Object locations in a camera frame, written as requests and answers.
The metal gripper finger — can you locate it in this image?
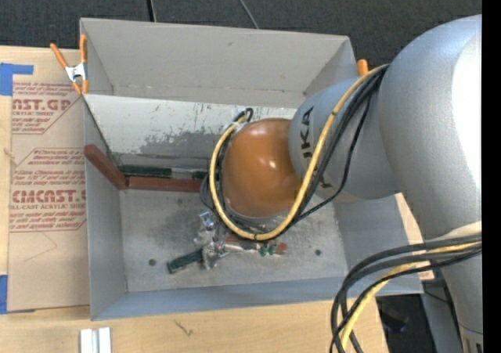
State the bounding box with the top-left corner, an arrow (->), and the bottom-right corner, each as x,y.
193,210 -> 219,245
200,240 -> 230,271

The dark green flat block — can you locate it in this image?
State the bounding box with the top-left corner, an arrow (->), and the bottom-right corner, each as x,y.
167,248 -> 206,275
117,164 -> 209,181

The red-brown flat block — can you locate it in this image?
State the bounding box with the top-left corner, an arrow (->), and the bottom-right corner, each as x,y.
224,235 -> 289,257
124,175 -> 204,193
84,143 -> 128,190

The grey metal bin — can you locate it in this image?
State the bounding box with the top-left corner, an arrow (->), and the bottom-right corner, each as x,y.
78,17 -> 424,322

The brown cardboard board red print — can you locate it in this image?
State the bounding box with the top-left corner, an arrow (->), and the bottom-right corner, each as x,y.
0,45 -> 92,314

